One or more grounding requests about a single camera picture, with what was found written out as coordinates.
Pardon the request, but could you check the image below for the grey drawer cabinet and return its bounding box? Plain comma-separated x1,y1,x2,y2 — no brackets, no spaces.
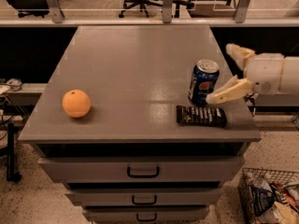
20,25,260,224

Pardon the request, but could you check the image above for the drawer black handle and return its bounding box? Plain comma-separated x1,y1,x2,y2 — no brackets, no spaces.
127,166,160,178
131,195,157,205
135,213,157,222

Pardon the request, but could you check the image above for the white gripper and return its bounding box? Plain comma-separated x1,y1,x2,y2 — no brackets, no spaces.
206,43,284,105

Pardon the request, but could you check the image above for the orange fruit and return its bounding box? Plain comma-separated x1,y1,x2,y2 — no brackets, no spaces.
62,90,91,119

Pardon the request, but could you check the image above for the black rxbar chocolate bar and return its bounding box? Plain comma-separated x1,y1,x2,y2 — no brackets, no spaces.
176,105,227,128

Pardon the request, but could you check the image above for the black cable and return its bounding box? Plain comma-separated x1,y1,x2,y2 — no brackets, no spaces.
244,91,258,117

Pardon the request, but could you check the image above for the wire basket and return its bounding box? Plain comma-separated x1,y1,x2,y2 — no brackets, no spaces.
238,168,299,224

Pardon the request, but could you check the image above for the middle drawer black handle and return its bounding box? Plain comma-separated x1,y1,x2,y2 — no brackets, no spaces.
131,195,157,205

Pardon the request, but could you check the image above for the blue pepsi can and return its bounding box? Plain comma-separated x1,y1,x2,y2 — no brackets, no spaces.
188,59,220,105

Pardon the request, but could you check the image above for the red snack bag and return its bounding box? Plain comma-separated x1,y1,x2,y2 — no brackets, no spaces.
270,182,299,212

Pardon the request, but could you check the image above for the yellow snack bag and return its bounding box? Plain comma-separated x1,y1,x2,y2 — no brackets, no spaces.
275,202,299,224

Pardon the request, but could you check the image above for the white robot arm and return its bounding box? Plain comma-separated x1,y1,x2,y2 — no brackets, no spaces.
206,43,299,105

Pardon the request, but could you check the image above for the black office chair middle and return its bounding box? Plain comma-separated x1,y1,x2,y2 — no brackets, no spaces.
119,0,164,18

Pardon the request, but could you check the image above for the top drawer black handle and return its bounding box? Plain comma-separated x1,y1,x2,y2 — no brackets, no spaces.
127,166,160,178

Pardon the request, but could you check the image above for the bottom drawer black handle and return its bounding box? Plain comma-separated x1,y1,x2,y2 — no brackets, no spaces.
135,213,157,222

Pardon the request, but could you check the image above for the blue snack bag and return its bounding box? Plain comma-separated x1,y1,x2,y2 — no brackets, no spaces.
250,177,275,216

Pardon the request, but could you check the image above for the black stand leg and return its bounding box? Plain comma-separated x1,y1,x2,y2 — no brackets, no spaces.
7,123,21,182

